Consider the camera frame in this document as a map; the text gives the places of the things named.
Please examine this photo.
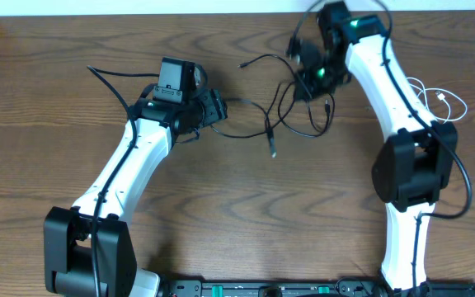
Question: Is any black left camera cable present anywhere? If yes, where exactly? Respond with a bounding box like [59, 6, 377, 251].
[87, 64, 160, 297]

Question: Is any black right camera cable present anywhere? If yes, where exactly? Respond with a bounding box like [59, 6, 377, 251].
[289, 0, 473, 297]

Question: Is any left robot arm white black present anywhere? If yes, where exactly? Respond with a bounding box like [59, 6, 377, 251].
[43, 89, 228, 296]

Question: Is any white USB cable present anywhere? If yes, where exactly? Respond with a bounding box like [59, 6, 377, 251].
[405, 76, 468, 124]

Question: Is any black camera cable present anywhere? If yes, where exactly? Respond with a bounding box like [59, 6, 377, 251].
[289, 0, 473, 297]
[87, 64, 160, 297]

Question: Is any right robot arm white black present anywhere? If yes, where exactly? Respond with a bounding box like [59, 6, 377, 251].
[286, 1, 463, 296]

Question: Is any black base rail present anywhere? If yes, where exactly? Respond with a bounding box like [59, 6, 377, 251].
[154, 278, 475, 297]

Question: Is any black USB cable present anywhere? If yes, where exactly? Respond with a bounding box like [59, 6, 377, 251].
[237, 53, 304, 158]
[209, 80, 336, 139]

